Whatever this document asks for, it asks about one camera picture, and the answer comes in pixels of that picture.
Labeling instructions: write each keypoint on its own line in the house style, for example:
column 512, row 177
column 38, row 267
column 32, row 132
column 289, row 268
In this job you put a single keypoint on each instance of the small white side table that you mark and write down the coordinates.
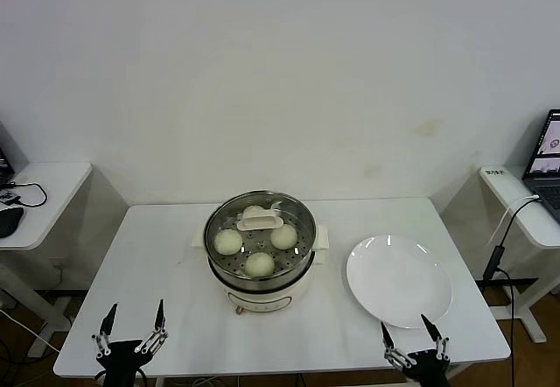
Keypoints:
column 57, row 185

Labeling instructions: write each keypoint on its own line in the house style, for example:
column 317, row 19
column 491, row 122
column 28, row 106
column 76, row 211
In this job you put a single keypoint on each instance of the round white plate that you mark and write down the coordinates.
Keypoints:
column 394, row 286

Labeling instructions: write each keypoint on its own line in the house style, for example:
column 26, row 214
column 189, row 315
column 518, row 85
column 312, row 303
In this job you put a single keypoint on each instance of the round glass pot lid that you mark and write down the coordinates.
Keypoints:
column 260, row 221

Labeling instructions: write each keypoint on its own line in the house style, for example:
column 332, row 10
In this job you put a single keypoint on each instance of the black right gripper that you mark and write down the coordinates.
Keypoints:
column 426, row 367

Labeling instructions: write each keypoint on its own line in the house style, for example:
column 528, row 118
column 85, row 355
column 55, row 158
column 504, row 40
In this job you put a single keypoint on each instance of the cream electric cooking pot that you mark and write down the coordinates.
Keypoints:
column 262, row 301

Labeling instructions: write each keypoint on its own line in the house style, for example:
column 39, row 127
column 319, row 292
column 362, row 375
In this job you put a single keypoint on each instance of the white steamed baozi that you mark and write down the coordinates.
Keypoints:
column 251, row 209
column 228, row 243
column 284, row 237
column 259, row 265

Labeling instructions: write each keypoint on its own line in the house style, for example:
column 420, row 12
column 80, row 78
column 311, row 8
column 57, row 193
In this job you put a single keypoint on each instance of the small black desk device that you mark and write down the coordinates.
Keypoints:
column 6, row 197

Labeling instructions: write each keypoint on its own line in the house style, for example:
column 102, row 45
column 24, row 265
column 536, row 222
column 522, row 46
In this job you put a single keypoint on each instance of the large white table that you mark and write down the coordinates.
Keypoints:
column 153, row 238

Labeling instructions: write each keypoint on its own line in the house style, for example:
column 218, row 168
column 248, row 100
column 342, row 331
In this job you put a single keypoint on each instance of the black computer mouse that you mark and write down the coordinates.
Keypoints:
column 9, row 221

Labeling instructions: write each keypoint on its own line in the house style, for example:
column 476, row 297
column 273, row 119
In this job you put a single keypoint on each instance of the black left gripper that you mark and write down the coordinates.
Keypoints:
column 122, row 358

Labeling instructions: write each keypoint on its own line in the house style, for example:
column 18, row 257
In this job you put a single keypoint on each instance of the printed white label sticker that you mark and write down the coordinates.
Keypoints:
column 494, row 171

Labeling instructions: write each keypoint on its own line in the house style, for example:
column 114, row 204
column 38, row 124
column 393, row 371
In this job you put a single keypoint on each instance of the open laptop with bright screen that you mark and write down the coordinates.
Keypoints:
column 547, row 142

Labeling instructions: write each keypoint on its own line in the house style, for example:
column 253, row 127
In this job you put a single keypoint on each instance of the perforated steel steamer basket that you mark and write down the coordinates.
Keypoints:
column 262, row 283

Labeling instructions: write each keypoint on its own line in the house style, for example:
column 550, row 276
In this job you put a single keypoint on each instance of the dark laptop with blue screen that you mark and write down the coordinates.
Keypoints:
column 2, row 161

